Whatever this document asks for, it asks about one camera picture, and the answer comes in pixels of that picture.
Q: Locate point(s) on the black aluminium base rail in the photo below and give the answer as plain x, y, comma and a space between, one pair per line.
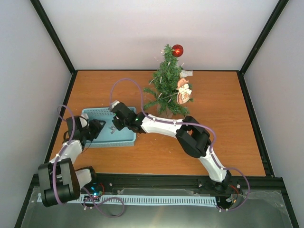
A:
115, 183

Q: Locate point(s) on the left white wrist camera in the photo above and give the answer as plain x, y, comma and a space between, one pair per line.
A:
84, 120

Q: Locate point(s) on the red ball ornament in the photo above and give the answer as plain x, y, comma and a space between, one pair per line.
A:
177, 50

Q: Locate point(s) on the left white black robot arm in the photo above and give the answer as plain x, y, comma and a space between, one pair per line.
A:
58, 180

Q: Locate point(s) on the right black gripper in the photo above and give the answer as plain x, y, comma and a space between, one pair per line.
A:
118, 127

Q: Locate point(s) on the silver scroll ornament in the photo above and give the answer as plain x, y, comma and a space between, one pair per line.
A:
112, 129

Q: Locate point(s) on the small green christmas tree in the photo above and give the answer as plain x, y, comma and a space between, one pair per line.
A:
171, 107

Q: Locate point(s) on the snowman ornament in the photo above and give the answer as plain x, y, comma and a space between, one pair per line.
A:
184, 91

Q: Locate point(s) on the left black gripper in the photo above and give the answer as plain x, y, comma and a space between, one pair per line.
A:
97, 127

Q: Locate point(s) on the light blue cable duct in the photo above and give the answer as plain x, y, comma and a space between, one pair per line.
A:
138, 200

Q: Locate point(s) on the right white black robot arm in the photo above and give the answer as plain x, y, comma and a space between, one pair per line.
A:
192, 137

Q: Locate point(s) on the blue plastic basket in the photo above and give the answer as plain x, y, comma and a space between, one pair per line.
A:
123, 138

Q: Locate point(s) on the clear angel ornament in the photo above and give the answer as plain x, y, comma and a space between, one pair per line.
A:
186, 73

